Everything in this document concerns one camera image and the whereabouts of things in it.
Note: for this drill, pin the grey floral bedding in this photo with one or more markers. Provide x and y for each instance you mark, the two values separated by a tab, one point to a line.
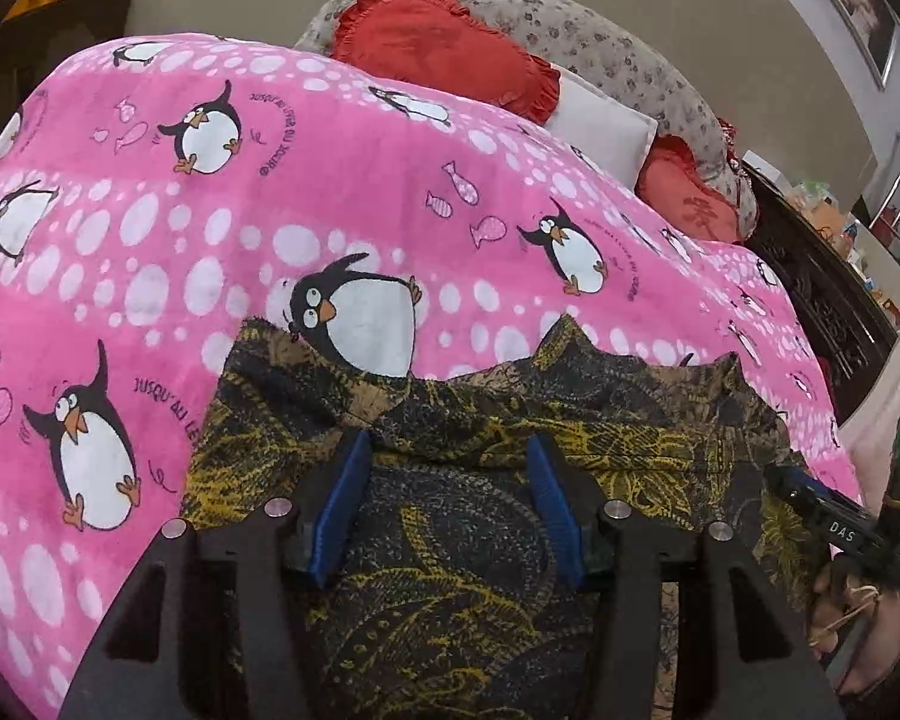
615	52

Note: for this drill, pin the person's right hand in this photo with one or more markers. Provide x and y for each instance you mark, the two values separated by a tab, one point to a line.
870	630

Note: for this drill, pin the framed wall picture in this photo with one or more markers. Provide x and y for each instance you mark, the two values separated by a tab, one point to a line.
859	4

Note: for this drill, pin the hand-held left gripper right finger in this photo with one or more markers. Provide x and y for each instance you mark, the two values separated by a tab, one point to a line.
555	514

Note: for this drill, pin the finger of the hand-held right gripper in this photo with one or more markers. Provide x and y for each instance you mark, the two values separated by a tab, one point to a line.
825	510

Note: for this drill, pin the pink penguin print blanket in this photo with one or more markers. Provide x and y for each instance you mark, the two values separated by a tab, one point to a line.
195	240

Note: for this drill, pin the group of bottles and packets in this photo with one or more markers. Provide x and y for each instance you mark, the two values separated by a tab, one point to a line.
832	221

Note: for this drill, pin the dark wooden side table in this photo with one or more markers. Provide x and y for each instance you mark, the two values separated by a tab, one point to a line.
60	37

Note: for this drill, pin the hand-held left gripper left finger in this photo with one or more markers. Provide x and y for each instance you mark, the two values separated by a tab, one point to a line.
341	499

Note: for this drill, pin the brown floral patterned shirt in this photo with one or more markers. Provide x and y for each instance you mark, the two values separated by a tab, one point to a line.
450	540

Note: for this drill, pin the white plastic chair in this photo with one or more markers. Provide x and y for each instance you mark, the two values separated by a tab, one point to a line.
881	390

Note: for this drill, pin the white pillow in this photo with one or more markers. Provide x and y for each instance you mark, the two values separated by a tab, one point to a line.
607	124

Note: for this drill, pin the dark carved wooden cabinet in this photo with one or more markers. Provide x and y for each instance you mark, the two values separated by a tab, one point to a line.
825	300

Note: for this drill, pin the large red heart pillow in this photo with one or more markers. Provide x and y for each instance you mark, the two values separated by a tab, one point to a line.
450	45

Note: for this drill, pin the small red heart pillow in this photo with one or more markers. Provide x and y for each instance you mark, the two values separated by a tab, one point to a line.
686	199

